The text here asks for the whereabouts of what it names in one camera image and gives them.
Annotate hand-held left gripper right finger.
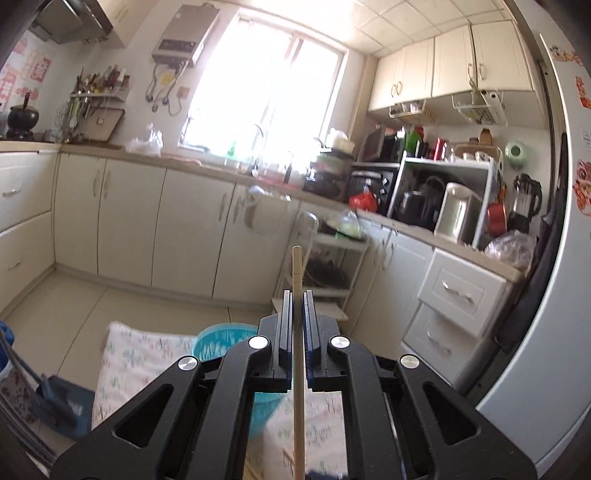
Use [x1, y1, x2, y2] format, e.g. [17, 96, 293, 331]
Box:
[302, 288, 539, 480]

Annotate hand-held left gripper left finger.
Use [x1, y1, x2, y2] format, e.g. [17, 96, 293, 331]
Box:
[50, 288, 296, 480]

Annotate wooden chopstick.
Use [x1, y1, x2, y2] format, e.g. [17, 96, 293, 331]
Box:
[292, 246, 306, 480]

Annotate blue plastic basket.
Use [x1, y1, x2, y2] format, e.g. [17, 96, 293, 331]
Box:
[191, 323, 289, 428]

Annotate dark pan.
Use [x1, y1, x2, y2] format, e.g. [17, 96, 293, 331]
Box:
[305, 261, 349, 289]

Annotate white storage trolley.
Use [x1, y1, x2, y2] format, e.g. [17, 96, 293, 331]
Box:
[272, 210, 370, 321]

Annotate bag of green vegetables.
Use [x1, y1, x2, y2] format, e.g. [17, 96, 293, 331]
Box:
[323, 210, 365, 241]

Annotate white hanging door bin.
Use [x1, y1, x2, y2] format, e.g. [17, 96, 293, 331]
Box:
[245, 185, 293, 236]

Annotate red plastic bag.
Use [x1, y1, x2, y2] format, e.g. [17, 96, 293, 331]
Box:
[348, 191, 379, 213]

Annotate floral tablecloth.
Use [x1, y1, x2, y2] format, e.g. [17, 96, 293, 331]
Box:
[90, 320, 352, 480]

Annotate black kettle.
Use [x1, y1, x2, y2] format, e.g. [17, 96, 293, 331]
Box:
[397, 178, 446, 229]

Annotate stack of dishes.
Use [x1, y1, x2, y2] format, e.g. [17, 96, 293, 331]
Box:
[302, 129, 356, 197]

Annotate white thermo pot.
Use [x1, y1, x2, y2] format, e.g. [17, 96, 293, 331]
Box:
[434, 182, 485, 243]

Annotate cream lower kitchen cabinets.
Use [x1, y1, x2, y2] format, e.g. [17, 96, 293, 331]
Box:
[0, 141, 522, 393]

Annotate cream kitchen cabinets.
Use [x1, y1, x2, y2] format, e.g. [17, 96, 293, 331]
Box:
[367, 21, 548, 130]
[0, 141, 522, 393]

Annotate sink faucet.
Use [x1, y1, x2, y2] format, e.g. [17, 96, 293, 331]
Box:
[252, 124, 266, 176]

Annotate silver toaster oven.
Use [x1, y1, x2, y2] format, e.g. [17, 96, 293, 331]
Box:
[358, 127, 402, 163]

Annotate crumpled clear plastic bag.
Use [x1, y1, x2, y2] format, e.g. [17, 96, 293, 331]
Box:
[485, 230, 536, 273]

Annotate red pot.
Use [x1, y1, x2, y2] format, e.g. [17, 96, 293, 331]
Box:
[487, 202, 508, 236]

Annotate white countertop shelf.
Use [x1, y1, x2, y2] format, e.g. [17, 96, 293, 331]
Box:
[387, 154, 504, 250]

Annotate blue dustpan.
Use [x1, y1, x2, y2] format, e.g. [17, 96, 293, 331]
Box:
[34, 375, 95, 439]

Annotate kitchen window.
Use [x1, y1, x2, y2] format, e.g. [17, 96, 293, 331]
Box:
[178, 11, 347, 162]

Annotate white refrigerator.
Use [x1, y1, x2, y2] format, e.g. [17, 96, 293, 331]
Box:
[475, 32, 591, 467]

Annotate black blender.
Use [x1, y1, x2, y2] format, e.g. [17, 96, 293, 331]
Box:
[508, 173, 543, 234]

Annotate green round container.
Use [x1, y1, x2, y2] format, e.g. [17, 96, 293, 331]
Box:
[504, 141, 527, 169]

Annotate hanging cutting board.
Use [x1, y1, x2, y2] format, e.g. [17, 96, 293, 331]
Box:
[85, 108, 125, 141]

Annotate cream upper kitchen cabinets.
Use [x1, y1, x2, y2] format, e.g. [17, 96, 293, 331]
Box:
[367, 21, 548, 130]

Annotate black pot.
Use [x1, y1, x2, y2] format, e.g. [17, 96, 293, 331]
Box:
[6, 92, 38, 139]

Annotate steel range hood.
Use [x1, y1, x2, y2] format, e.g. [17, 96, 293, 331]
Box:
[30, 0, 114, 44]

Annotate hanging wire basket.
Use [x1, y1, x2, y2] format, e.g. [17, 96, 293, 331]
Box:
[451, 89, 506, 125]
[389, 99, 437, 124]

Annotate heater hoses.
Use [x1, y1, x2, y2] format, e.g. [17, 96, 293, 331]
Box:
[147, 62, 185, 116]

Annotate wall utensil rack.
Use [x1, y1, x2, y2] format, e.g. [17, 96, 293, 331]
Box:
[55, 67, 131, 141]

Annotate grey wall water heater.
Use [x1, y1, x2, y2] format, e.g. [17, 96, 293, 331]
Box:
[151, 4, 221, 65]

